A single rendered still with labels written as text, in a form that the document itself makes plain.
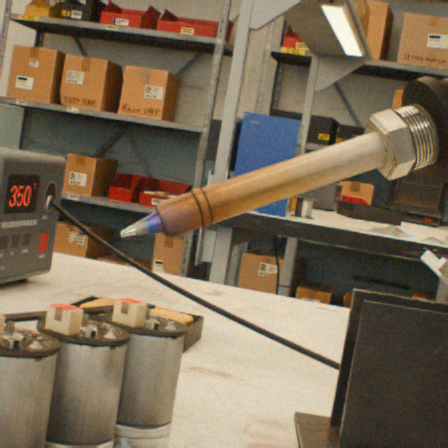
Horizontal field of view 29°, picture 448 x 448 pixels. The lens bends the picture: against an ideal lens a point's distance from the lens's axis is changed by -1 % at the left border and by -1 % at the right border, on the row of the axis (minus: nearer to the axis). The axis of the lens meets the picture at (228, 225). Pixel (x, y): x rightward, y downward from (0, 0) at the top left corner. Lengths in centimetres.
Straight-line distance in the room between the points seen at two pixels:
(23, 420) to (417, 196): 307
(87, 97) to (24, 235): 403
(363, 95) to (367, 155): 457
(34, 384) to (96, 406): 3
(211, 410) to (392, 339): 9
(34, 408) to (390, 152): 10
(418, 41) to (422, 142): 410
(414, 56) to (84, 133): 193
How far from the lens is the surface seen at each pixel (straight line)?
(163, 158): 493
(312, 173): 19
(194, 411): 40
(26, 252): 64
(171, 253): 446
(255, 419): 40
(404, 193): 327
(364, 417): 37
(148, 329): 25
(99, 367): 23
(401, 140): 20
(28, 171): 62
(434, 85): 20
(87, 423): 23
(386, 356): 36
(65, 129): 513
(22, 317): 24
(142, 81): 456
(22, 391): 21
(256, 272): 433
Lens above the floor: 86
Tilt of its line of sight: 4 degrees down
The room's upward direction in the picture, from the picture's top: 9 degrees clockwise
